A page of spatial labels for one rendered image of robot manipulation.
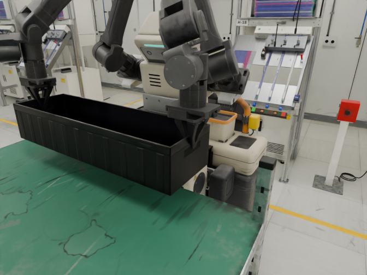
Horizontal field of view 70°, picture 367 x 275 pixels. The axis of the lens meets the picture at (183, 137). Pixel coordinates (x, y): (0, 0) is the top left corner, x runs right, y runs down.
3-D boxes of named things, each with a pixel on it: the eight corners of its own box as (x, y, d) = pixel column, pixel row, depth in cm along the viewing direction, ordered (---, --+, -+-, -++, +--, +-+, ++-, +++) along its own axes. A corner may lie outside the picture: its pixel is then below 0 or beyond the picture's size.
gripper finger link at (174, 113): (194, 156, 55) (195, 113, 52) (166, 148, 59) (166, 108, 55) (209, 144, 61) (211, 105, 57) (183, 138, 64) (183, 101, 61)
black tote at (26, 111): (207, 164, 69) (210, 124, 64) (170, 196, 55) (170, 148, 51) (68, 123, 96) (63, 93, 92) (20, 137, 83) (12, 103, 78)
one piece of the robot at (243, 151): (182, 201, 189) (181, 86, 155) (256, 230, 163) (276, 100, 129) (153, 229, 163) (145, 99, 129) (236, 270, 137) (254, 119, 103)
